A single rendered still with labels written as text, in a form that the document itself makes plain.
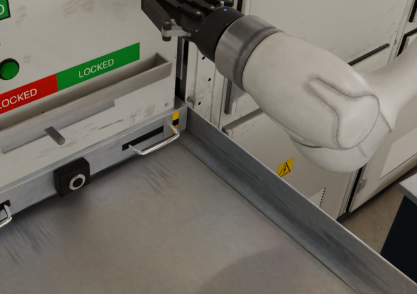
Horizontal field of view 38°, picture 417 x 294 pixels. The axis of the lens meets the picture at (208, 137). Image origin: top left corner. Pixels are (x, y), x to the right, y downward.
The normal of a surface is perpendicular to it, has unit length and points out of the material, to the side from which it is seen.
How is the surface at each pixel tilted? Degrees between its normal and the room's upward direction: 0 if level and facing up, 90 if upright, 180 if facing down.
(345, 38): 90
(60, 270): 0
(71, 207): 0
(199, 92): 90
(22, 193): 90
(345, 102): 43
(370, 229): 0
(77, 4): 90
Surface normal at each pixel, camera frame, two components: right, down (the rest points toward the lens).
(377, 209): 0.08, -0.76
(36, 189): 0.66, 0.53
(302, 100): -0.55, 0.13
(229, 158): -0.75, 0.39
